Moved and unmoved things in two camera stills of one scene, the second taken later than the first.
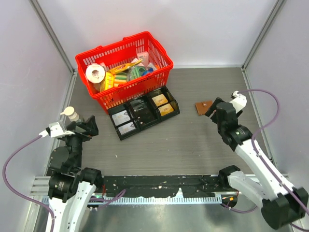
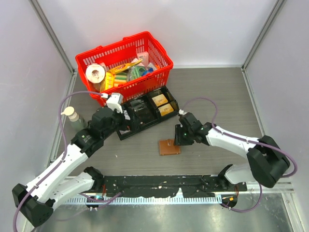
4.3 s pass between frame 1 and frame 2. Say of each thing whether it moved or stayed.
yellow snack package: stayed
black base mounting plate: stayed
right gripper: moved
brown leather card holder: moved
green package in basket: stayed
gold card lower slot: stayed
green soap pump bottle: stayed
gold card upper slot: stayed
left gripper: moved
